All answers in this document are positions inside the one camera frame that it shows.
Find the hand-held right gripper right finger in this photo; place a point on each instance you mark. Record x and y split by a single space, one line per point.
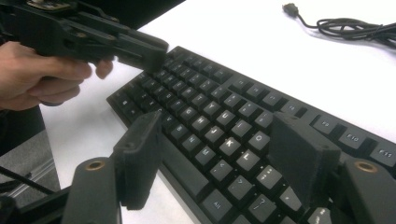
302 155

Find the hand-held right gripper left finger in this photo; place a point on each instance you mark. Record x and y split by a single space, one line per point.
140 165

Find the black computer keyboard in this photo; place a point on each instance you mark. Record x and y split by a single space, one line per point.
218 124

